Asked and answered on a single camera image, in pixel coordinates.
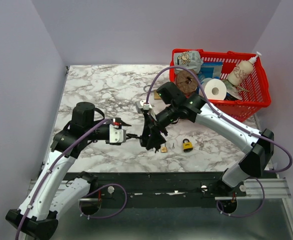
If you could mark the blue plastic package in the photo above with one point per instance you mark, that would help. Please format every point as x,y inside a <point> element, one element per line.
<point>210,70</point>

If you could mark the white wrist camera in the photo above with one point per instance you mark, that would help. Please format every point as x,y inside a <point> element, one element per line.
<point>117,136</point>
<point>143,107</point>

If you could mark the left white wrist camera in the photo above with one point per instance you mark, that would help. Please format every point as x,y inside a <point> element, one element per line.
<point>117,136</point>

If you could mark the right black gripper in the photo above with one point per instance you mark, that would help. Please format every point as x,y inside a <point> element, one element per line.
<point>152,128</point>

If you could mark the brown tape roll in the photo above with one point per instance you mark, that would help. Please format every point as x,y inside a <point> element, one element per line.
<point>186,82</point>

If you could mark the light blue wipes pack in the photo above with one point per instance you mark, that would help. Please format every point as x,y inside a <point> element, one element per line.
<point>190,59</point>

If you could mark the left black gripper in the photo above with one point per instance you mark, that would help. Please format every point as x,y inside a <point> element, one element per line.
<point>122,123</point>

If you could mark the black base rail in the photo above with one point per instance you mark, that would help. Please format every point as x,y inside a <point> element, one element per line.
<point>141,190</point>

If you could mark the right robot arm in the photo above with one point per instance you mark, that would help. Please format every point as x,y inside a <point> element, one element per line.
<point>256,145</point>

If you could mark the small brass padlock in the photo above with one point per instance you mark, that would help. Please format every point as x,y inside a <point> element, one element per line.
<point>163,148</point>

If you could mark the white toilet paper roll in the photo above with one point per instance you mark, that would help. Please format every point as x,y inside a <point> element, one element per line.
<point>215,89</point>

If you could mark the yellow padlock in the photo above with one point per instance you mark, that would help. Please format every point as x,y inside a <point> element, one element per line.
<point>187,145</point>

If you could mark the red plastic basket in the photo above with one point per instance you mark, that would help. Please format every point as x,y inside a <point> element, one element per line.
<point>256,85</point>

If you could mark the cream pump lotion bottle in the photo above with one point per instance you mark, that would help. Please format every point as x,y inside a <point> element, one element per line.
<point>243,70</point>

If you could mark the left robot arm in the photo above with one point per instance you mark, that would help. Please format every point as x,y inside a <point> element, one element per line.
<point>39,214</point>

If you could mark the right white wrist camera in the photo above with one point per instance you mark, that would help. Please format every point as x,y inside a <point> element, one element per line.
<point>143,107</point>

